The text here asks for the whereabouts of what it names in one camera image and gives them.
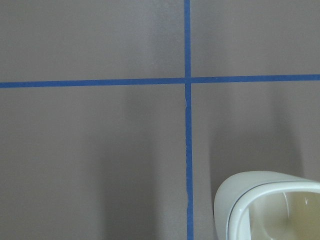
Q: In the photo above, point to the cream plastic bin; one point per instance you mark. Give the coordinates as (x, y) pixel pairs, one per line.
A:
(267, 205)

